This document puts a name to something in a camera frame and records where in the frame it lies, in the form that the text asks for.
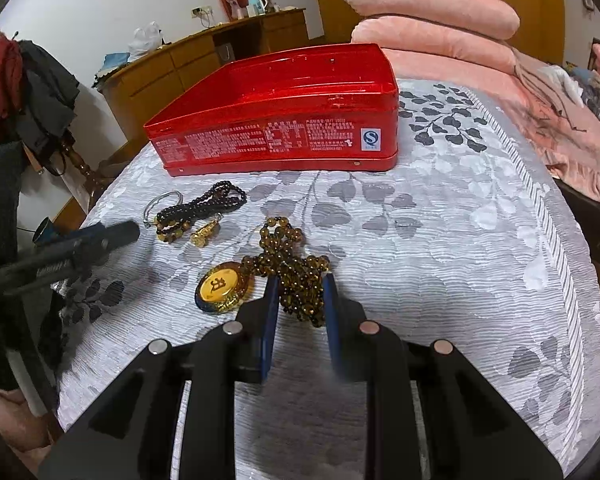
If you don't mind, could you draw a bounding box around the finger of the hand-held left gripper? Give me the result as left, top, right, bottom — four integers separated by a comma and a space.
32, 220, 142, 257
0, 240, 112, 293

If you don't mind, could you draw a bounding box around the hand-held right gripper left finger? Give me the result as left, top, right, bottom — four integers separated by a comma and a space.
37, 275, 281, 480

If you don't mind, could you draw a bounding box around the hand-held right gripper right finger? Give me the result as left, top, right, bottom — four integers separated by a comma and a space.
322, 274, 565, 480

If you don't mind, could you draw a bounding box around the silver bangle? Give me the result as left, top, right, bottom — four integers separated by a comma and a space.
143, 191, 183, 224

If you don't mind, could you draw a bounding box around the brown bead necklace yellow pendant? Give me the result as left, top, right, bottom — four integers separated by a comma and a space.
195, 217, 331, 328

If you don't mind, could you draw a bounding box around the gold pendant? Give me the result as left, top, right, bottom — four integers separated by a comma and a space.
190, 221, 222, 247

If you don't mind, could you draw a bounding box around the dark bead bracelet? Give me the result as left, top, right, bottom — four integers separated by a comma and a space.
155, 181, 247, 244

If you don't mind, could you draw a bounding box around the red tin box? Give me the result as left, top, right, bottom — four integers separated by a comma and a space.
143, 42, 399, 177

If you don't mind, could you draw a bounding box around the person's left forearm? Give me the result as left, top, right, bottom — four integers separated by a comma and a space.
0, 377, 61, 466

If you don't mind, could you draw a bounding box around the wooden coat rack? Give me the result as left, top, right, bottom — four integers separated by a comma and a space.
0, 27, 111, 201

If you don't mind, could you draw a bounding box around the grey leaf-pattern bedspread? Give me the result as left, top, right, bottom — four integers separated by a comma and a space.
55, 77, 600, 480

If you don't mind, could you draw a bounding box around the dark coat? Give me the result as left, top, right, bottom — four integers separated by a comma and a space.
17, 40, 80, 171

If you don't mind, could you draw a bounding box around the blue cloth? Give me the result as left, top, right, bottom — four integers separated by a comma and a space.
92, 52, 131, 88

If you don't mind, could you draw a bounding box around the red scarf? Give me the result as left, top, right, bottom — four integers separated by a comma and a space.
0, 35, 25, 141

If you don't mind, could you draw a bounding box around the wooden sideboard cabinet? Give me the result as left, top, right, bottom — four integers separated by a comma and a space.
96, 7, 311, 158

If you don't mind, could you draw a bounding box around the white plastic bag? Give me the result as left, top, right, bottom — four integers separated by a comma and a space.
127, 21, 163, 58

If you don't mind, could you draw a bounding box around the pink bedsheet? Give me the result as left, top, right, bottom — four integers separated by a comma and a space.
380, 45, 600, 206

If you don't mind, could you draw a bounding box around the pink folded quilt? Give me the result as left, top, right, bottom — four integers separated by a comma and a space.
351, 16, 518, 76
340, 0, 521, 41

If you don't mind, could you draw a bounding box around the wooden door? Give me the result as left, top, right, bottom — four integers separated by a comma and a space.
307, 0, 361, 43

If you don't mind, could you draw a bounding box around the beige cloth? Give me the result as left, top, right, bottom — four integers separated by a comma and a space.
540, 62, 588, 111

